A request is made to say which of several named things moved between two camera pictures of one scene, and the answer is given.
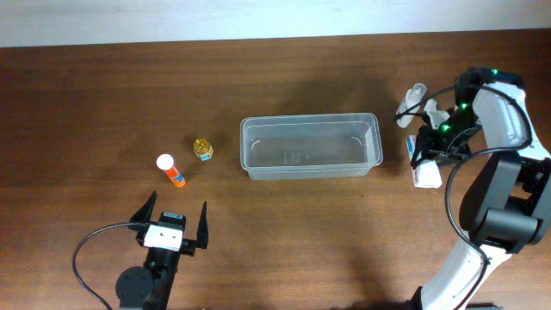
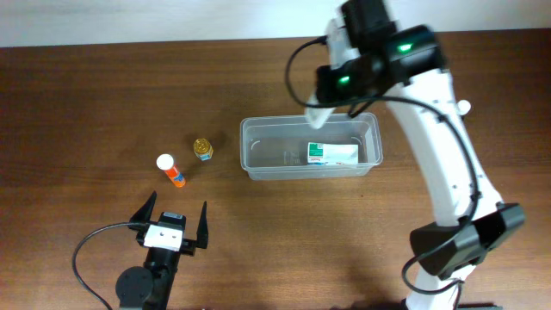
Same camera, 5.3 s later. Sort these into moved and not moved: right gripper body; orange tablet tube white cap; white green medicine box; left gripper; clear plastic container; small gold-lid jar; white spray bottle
Moved: white green medicine box; right gripper body; white spray bottle
Not moved: clear plastic container; small gold-lid jar; left gripper; orange tablet tube white cap
